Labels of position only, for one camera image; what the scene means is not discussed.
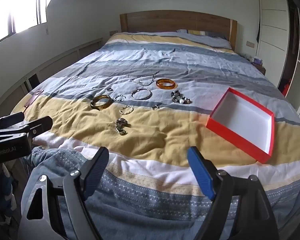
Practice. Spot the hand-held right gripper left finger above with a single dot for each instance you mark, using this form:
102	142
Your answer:
93	173

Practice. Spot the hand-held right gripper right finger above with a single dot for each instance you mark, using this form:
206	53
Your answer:
202	171

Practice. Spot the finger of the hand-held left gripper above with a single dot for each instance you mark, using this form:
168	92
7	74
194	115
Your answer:
37	126
11	118

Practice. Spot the red cardboard box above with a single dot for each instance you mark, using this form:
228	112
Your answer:
242	120

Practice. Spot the brown tortoiseshell bangle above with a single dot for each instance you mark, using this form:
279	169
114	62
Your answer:
100	102

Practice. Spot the blue patterned cloth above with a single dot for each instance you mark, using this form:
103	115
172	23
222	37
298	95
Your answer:
7	190

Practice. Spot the thin silver bangle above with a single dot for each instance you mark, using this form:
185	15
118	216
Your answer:
141	93

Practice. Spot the orange amber bangle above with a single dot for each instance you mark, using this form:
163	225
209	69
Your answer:
165	83

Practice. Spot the window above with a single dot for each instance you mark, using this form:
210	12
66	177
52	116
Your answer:
17	7

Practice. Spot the wooden nightstand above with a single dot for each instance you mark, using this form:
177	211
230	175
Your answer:
260	68

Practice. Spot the red object in wardrobe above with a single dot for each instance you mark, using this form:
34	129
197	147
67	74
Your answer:
286	86

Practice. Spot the bed with striped duvet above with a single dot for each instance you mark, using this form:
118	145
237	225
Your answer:
150	60

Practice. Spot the purple tissue box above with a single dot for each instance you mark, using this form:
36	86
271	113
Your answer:
258	60

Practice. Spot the grey striped pillow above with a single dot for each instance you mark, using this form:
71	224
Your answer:
210	38

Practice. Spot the wooden headboard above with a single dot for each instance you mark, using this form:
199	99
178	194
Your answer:
177	21

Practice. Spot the white wardrobe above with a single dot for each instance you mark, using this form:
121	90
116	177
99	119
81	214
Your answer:
275	30

